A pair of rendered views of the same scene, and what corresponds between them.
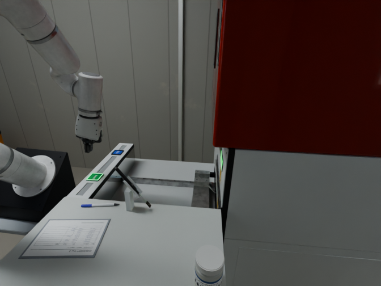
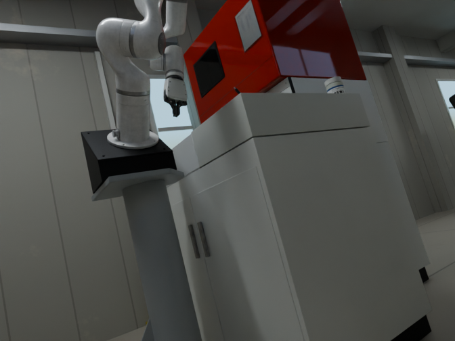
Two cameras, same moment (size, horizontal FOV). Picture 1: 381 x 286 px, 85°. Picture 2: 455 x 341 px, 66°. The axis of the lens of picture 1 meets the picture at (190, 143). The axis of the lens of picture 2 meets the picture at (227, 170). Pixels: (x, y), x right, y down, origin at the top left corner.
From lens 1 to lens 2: 1.63 m
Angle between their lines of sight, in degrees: 51
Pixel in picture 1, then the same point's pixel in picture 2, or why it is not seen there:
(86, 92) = (179, 57)
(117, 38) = (19, 134)
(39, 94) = not seen: outside the picture
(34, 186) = (146, 139)
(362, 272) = (385, 161)
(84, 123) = (176, 84)
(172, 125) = (121, 236)
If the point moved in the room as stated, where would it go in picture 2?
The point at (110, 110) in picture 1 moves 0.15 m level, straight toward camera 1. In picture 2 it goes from (9, 243) to (21, 239)
